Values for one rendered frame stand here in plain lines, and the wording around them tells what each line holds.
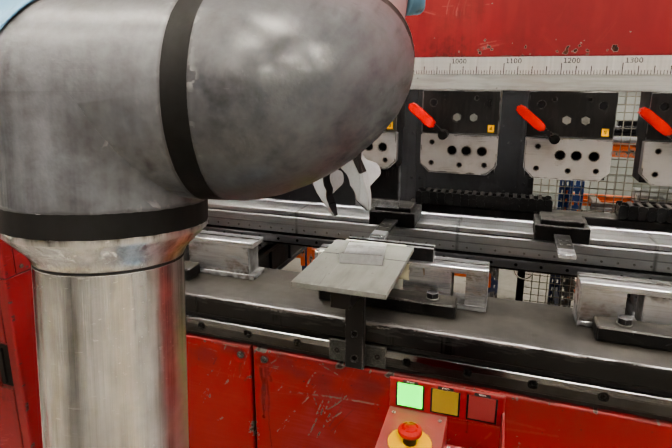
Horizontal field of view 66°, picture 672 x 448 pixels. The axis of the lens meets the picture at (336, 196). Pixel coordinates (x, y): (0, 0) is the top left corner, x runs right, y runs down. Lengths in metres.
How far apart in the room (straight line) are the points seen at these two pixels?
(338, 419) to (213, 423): 0.33
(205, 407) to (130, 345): 1.08
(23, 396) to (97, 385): 1.29
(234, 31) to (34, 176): 0.12
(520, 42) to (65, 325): 0.91
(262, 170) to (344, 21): 0.09
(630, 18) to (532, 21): 0.16
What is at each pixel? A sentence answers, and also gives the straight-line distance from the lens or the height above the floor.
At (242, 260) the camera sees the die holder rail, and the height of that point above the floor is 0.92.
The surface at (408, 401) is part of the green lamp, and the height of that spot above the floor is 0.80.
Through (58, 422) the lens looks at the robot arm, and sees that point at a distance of 0.35.
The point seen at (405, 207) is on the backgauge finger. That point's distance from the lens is 1.35.
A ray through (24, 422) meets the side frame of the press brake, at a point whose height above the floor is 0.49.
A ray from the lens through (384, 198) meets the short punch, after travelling 1.15.
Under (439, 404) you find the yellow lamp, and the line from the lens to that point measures 1.00.
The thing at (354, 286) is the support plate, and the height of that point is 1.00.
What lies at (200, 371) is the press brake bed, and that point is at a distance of 1.35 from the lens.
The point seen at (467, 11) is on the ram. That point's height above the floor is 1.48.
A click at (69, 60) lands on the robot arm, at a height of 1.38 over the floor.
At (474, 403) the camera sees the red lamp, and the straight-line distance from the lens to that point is 0.99.
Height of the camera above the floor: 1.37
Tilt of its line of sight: 13 degrees down
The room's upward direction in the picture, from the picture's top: straight up
